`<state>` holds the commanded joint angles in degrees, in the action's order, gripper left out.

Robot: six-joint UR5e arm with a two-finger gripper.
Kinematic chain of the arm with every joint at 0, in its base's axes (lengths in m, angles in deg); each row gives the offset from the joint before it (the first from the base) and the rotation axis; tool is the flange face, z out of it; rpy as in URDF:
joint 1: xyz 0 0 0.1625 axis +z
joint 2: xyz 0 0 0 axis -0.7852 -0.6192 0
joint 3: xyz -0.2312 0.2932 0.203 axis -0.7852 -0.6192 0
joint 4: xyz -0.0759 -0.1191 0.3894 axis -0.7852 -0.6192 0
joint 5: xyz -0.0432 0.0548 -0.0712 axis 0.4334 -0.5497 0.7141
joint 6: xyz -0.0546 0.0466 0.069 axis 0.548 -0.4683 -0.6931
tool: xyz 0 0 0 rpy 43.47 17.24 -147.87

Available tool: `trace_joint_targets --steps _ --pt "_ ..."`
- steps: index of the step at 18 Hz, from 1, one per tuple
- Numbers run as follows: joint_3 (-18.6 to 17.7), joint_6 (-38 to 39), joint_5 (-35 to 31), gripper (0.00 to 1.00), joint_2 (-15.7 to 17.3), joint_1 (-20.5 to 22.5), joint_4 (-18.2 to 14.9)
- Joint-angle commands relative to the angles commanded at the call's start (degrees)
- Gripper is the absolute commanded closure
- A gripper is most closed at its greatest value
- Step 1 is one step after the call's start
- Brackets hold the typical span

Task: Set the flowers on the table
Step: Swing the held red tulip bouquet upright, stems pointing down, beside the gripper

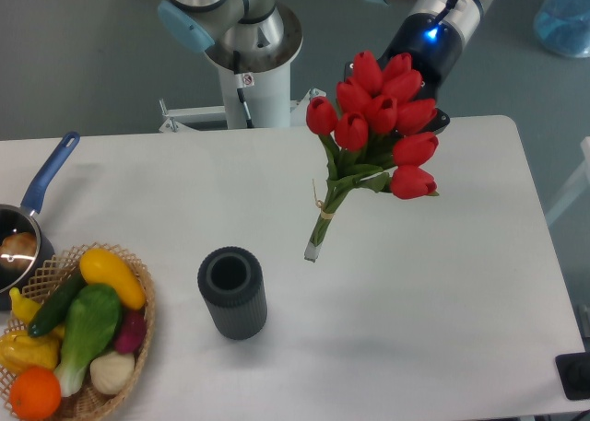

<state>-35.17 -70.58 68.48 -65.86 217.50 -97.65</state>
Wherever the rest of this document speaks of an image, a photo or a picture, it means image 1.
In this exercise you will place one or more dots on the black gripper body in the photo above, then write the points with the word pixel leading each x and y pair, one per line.
pixel 397 92

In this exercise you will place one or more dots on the red tulip bouquet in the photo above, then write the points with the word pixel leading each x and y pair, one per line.
pixel 377 135

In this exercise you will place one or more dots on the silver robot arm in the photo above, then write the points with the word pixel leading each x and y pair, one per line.
pixel 253 43

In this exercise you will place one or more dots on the blue plastic bag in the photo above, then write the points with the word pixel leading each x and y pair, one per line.
pixel 562 27

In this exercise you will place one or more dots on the dark grey ribbed vase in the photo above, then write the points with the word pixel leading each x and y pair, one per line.
pixel 231 282

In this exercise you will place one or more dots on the black device at edge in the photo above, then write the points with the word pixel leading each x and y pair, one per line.
pixel 574 375

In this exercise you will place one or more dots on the yellow squash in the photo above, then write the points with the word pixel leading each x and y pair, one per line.
pixel 99 266

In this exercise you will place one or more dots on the purple radish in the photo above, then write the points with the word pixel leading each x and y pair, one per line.
pixel 131 334

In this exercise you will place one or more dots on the green bok choy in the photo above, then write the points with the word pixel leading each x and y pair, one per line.
pixel 90 324

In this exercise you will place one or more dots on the white garlic bulb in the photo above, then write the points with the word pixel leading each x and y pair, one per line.
pixel 109 373

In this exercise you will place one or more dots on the brown bread roll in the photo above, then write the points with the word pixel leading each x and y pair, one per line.
pixel 18 251

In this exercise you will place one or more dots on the dark green cucumber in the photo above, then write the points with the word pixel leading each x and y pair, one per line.
pixel 53 311

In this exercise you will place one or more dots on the yellow pepper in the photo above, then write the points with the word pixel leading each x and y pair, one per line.
pixel 23 310

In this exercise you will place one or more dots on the yellow gourd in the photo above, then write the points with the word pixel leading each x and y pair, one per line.
pixel 20 352

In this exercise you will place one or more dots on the orange fruit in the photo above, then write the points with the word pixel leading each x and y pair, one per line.
pixel 35 394

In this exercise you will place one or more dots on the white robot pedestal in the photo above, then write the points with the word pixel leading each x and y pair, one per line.
pixel 249 100

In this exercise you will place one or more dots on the blue handled saucepan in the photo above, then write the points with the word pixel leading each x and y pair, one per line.
pixel 22 218

